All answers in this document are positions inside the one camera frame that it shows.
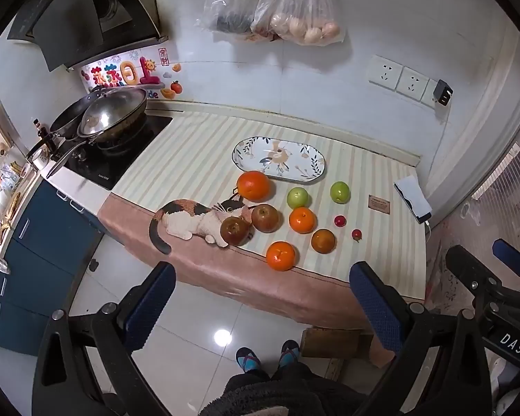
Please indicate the plastic bag of eggs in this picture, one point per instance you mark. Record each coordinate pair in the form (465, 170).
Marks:
(303, 13)

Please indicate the brown-red apple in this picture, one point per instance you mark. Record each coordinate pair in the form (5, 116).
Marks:
(265, 217)
(235, 231)

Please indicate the black induction cooktop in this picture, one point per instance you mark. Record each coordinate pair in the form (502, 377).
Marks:
(125, 156)

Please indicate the brown cloth label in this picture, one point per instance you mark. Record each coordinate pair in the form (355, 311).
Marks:
(379, 204)

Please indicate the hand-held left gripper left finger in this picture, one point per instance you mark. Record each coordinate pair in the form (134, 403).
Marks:
(152, 303)

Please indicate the medium orange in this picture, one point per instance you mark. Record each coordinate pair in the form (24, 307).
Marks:
(302, 220)
(281, 255)

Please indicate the dark brownish orange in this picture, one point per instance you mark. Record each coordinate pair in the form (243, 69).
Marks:
(323, 241)

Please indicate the oval floral ceramic plate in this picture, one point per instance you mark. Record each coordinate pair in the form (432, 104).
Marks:
(279, 156)

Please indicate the floral patterned cover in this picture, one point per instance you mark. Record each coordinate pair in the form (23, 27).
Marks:
(444, 281)

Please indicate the black charger plug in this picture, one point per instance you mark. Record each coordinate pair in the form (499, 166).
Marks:
(443, 93)

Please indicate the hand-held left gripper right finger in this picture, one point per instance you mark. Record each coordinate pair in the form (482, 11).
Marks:
(375, 307)

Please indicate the black frying pan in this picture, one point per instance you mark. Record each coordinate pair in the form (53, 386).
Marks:
(67, 119)

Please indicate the dark sauce bottle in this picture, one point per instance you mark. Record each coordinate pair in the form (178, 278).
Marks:
(39, 129)

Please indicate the blue slipper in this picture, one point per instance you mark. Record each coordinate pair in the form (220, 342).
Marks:
(289, 353)
(248, 362)

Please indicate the white lattice screen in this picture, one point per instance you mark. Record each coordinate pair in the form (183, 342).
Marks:
(502, 182)

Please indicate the large orange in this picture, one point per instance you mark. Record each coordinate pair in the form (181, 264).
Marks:
(253, 185)

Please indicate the steel wok with lid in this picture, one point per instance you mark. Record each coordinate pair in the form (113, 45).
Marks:
(112, 115)

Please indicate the colourful wall sticker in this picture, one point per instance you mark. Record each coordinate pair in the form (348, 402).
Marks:
(130, 73)

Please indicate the blue kitchen cabinet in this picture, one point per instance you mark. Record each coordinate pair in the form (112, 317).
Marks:
(39, 247)

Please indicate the green apple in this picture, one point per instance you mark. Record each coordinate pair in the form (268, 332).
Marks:
(340, 192)
(298, 198)

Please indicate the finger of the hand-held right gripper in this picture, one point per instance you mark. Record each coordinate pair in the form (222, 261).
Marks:
(463, 264)
(509, 253)

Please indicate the person's dark fuzzy clothing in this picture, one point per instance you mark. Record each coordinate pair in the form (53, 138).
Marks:
(281, 396)

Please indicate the black range hood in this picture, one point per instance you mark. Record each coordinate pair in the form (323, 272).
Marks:
(82, 13)

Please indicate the small red cherry tomato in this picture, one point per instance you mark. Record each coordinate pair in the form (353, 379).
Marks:
(339, 221)
(356, 234)

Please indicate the white wall socket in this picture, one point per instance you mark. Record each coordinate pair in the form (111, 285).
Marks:
(385, 73)
(412, 83)
(427, 94)

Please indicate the plastic bag with dark contents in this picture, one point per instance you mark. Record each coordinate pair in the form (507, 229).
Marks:
(229, 4)

